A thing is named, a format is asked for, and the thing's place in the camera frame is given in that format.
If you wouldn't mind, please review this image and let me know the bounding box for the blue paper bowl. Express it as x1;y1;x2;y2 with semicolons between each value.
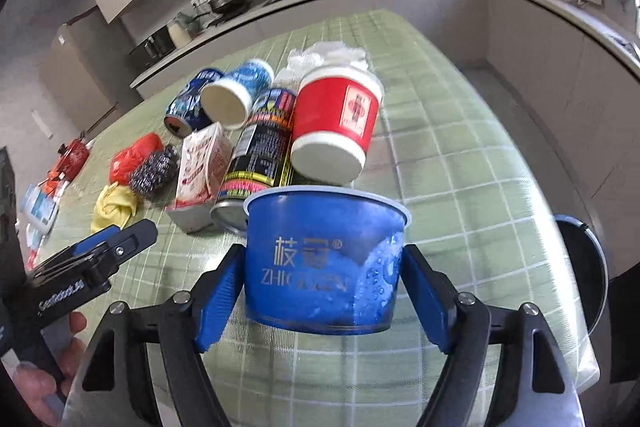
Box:
243;186;412;337

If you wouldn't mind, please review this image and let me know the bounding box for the yellow cloth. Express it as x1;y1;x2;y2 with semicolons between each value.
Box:
90;182;141;233

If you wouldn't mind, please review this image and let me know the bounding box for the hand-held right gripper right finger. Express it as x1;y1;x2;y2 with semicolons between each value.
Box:
402;243;587;427

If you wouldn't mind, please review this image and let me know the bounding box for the dark printed can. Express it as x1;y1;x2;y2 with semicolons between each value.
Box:
209;87;299;236

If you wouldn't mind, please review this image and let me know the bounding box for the white jar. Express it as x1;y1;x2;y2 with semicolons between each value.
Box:
167;19;194;49

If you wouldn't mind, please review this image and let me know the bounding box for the crumpled white plastic bag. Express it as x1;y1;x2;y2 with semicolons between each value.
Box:
272;40;371;89

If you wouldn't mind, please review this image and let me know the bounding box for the blue white packet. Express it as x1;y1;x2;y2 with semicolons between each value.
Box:
20;184;59;249

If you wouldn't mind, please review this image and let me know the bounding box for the blue white paper cup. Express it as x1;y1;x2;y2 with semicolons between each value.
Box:
201;59;275;131

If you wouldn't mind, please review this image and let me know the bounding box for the white red milk carton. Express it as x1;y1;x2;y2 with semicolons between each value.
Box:
165;122;235;234

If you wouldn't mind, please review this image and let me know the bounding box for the red paper cup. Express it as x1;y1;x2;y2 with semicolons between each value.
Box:
290;66;386;186

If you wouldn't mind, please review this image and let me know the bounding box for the black trash bin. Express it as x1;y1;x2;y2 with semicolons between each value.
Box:
552;213;609;339

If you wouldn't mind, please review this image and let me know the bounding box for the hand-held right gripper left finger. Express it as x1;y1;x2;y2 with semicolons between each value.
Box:
62;243;248;427

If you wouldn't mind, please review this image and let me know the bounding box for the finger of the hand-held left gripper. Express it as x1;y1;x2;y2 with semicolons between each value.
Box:
30;227;124;275
75;219;159;294

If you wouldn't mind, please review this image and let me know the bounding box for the person's left hand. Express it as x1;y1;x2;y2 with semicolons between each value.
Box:
14;311;90;426

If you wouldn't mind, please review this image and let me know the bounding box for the steel wool scrubber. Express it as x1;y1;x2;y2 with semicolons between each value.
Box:
128;144;180;197

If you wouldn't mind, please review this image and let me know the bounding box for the blue drink can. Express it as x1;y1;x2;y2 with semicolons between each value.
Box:
164;68;225;139

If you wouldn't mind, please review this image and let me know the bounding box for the black microwave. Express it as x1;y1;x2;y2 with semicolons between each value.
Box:
128;26;176;71

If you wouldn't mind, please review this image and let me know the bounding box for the grey refrigerator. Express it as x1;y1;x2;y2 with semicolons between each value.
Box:
39;6;137;139

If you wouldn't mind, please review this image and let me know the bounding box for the red plastic bag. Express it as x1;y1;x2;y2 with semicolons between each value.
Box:
108;132;164;184

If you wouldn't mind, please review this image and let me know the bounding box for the red packet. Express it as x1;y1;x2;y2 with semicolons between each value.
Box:
52;138;91;181

